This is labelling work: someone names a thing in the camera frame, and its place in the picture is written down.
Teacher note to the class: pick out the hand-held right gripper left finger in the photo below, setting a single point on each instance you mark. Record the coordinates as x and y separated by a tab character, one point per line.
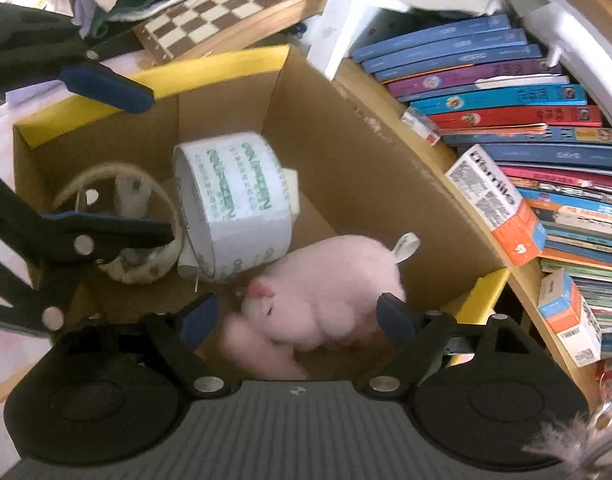
198	317

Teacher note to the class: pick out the row of colourful books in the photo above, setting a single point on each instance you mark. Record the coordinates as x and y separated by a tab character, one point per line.
511	95

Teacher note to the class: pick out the white wooden bookshelf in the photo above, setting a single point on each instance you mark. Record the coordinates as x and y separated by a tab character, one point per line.
346	10

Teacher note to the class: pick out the fluffy lilac sleeve cuff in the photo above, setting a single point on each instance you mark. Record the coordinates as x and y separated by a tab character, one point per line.
566	445

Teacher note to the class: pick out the yellow cardboard box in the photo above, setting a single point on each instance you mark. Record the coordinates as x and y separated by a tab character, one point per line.
346	160

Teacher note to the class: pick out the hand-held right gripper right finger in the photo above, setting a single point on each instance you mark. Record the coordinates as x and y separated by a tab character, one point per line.
396	317

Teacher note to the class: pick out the white green-printed tape roll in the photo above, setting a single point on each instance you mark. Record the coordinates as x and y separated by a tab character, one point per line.
235	200

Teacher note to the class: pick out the pink plush pig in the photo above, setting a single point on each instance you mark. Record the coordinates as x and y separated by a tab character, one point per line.
326	290

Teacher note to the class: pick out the wooden chessboard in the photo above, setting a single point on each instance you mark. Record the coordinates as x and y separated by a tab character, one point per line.
246	10

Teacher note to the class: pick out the orange white medicine box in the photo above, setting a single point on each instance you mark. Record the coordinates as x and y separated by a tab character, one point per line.
501	210
568	315

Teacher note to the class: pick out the desktop with pink printed mat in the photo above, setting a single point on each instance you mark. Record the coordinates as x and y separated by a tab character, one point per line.
15	112

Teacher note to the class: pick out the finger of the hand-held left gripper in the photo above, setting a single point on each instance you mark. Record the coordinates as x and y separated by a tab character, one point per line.
105	85
125	234

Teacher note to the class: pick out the white charger block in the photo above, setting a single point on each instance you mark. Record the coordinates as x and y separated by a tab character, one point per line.
291	195

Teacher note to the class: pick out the white wristwatch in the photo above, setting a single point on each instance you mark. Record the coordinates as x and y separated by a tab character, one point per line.
135	271

